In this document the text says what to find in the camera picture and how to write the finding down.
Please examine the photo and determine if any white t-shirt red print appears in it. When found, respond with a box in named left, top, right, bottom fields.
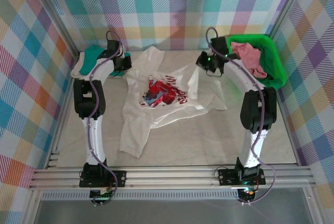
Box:
left=119, top=45, right=228, bottom=159

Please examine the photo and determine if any teal folded t-shirt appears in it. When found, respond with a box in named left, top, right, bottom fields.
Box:
left=79, top=46, right=123, bottom=78

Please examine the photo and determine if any pink t-shirt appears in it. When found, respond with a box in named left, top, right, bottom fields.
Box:
left=231, top=41, right=268, bottom=79

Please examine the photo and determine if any cream folded t-shirt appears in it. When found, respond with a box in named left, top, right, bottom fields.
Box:
left=70, top=51, right=91, bottom=80

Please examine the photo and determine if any dark green t-shirt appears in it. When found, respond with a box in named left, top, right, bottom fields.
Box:
left=257, top=41, right=285, bottom=90

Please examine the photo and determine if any green plastic basket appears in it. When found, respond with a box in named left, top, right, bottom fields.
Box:
left=226, top=34, right=288, bottom=89

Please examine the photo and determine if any left controller board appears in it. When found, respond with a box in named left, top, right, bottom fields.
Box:
left=90, top=188, right=115, bottom=204

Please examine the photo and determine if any controller board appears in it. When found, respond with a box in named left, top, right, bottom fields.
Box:
left=90, top=188, right=115, bottom=204
left=238, top=187, right=256, bottom=201

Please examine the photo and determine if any right controller board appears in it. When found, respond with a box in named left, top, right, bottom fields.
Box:
left=238, top=187, right=256, bottom=201

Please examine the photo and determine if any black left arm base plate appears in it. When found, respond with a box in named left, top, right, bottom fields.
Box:
left=79, top=170, right=127, bottom=188

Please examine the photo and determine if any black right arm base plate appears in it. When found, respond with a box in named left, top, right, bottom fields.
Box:
left=218, top=168, right=266, bottom=186

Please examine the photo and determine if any aluminium frame crossbar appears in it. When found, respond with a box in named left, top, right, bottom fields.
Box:
left=28, top=166, right=317, bottom=190

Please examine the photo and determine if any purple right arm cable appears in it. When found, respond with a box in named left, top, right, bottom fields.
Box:
left=206, top=27, right=277, bottom=205

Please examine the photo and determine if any slotted grey cable duct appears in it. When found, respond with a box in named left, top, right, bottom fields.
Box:
left=41, top=192, right=240, bottom=201

